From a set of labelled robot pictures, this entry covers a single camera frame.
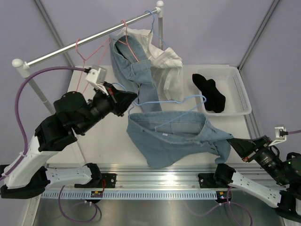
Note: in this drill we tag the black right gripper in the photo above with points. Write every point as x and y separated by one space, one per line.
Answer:
246 147

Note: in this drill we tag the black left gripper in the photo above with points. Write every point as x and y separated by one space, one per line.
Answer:
121 99

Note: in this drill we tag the blue denim jeans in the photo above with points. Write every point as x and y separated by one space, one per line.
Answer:
134 76

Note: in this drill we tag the light blue denim shirt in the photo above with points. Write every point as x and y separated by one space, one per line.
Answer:
166 137

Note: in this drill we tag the pink hanger with jeans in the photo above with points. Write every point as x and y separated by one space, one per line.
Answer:
127 43

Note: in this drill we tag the black skirt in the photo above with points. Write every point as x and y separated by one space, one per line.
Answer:
215 100

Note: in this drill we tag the pink wire hanger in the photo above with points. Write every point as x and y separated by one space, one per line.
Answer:
95 58

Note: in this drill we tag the blue hanger with denim shirt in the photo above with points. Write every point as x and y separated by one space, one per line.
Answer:
204 99

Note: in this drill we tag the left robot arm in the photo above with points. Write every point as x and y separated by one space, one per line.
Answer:
73 116

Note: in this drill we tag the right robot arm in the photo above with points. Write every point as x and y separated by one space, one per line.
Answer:
287 174

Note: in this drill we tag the blue hanger with white shirt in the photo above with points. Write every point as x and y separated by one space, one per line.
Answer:
152 26

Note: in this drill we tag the white shirt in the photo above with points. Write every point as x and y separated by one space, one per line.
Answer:
166 66

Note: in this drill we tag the white plastic basket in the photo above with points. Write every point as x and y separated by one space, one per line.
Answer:
229 82

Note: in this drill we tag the silver clothes rack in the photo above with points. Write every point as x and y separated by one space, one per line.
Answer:
23 67

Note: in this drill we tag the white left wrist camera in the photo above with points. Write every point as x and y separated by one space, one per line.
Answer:
96 78

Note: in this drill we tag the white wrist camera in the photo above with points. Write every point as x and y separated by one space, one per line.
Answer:
96 78
280 135

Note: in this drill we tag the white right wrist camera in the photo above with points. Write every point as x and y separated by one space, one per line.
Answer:
280 135

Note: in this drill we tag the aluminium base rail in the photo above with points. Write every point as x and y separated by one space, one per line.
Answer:
177 178

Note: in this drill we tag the white slotted cable duct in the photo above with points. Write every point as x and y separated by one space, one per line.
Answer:
131 195

